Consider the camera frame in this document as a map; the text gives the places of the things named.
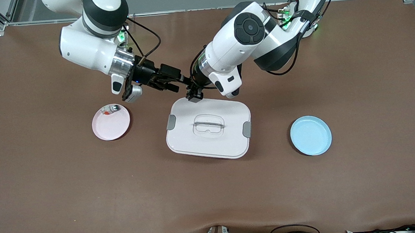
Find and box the white lidded storage box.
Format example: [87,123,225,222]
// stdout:
[164,93,254,163]

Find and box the pink plate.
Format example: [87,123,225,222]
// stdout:
[91,102,132,142]

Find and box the brown table mat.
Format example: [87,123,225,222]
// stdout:
[0,0,415,233]

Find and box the light blue plate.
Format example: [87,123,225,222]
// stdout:
[289,114,333,157]

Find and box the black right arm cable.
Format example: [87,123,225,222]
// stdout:
[124,14,163,60]

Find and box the white clear switch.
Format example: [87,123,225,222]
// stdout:
[99,104,121,116]

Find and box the aluminium table edge rail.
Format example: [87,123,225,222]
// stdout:
[7,0,403,27]

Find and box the black base cable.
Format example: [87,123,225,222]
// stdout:
[261,1,289,20]

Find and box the black cable loop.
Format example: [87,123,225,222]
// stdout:
[268,223,321,233]

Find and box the black cable bundle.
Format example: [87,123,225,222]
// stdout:
[344,223,415,233]

